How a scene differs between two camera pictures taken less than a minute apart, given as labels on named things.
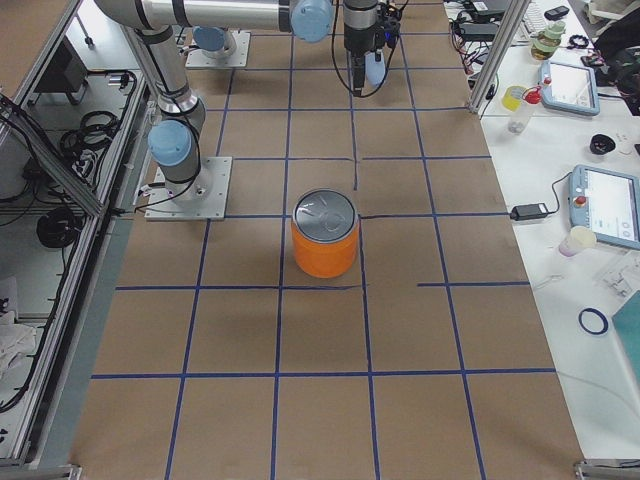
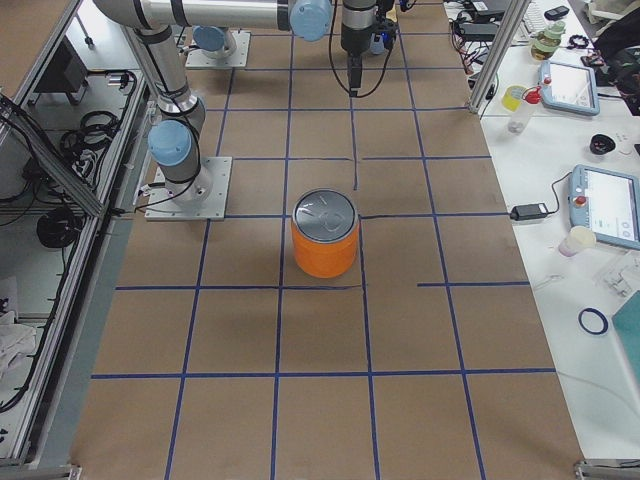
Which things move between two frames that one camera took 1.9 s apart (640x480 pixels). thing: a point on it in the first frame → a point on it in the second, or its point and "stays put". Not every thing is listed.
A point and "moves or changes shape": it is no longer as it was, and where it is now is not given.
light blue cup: [375, 70] moves or changes shape
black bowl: [601, 144] stays put
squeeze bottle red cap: [519, 119] stays put
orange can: [325, 225] stays put
